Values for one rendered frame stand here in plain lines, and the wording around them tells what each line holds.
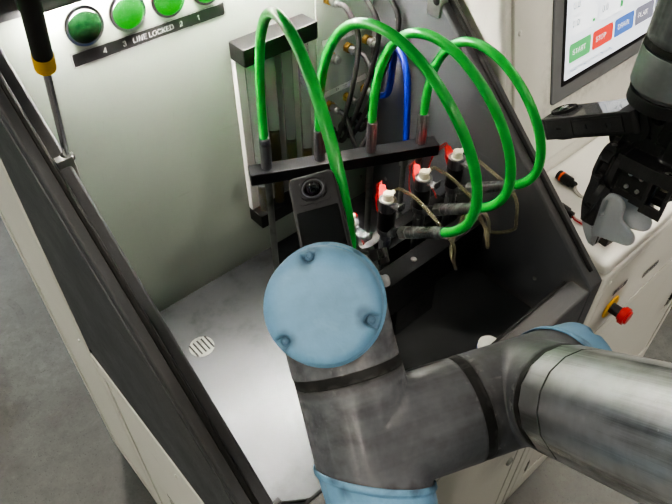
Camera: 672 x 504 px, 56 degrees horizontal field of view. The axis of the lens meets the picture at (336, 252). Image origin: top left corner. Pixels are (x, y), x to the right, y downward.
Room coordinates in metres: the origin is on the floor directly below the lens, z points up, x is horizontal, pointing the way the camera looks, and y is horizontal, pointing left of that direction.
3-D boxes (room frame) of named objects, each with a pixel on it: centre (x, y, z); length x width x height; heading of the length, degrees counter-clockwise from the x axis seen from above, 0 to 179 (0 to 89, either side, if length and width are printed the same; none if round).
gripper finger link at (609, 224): (0.52, -0.31, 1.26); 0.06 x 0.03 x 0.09; 42
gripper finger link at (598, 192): (0.53, -0.29, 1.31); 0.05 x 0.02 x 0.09; 132
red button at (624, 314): (0.78, -0.54, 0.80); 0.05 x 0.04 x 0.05; 132
